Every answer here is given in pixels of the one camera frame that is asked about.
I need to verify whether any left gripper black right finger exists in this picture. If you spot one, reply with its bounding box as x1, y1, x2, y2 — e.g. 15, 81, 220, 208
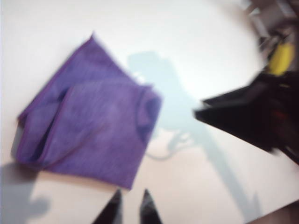
140, 189, 163, 224

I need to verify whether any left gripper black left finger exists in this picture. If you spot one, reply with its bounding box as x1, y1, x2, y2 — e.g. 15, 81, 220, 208
92, 189, 122, 224

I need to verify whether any yellow plastic object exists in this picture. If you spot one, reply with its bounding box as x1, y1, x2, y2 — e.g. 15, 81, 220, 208
267, 42, 295, 77

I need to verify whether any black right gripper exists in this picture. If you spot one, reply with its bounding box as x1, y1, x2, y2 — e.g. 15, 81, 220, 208
193, 71, 299, 164

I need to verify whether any purple microfiber cloth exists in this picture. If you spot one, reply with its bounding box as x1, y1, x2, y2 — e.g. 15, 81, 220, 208
15, 30, 164, 190

